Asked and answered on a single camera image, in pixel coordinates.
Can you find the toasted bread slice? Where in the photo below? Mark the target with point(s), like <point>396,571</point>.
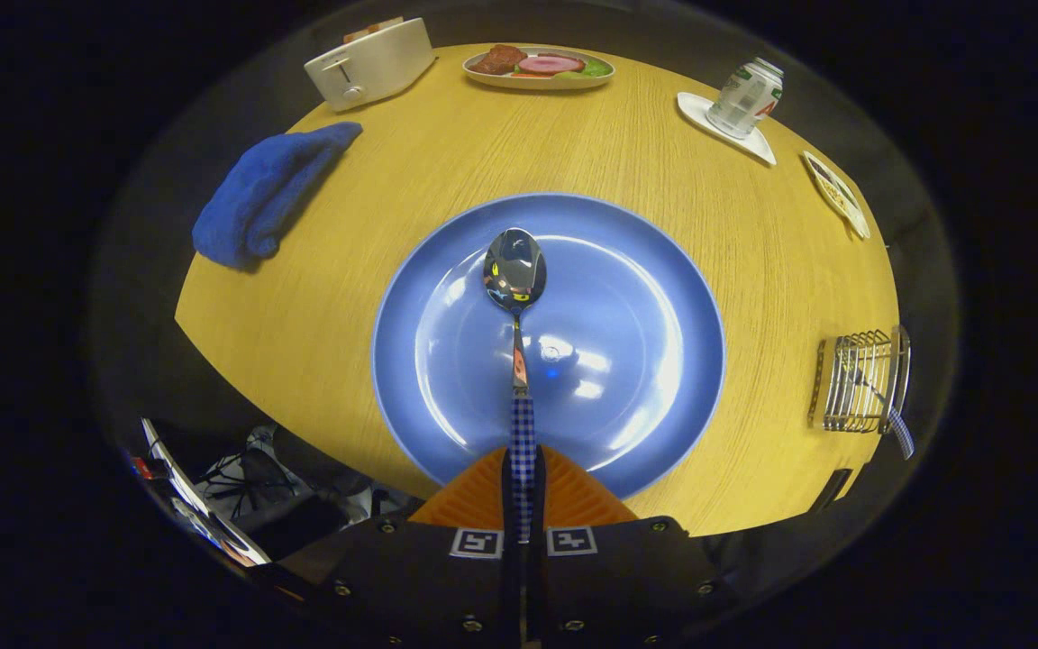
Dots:
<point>370,30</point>

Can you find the blue plate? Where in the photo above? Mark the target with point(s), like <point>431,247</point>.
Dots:
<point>627,315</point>

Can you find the white square coaster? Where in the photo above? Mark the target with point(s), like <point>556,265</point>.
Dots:
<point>753,144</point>

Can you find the blue folded cloth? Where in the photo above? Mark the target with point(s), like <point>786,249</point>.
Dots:
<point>267,194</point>

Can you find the plate of sliced food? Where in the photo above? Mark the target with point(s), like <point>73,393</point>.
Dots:
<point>537,68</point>

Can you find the white drink bottle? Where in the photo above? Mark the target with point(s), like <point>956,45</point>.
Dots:
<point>744,99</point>

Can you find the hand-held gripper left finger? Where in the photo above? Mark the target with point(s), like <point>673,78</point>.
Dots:
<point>411,577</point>

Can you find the white toaster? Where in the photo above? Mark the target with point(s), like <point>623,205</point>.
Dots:
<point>375,68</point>

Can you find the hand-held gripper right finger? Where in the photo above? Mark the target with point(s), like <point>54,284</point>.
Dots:
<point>636,577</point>

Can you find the white divided snack tray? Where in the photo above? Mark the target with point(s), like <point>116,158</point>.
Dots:
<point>836,194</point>

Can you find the black table leg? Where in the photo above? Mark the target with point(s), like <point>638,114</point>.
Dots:
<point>831,491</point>

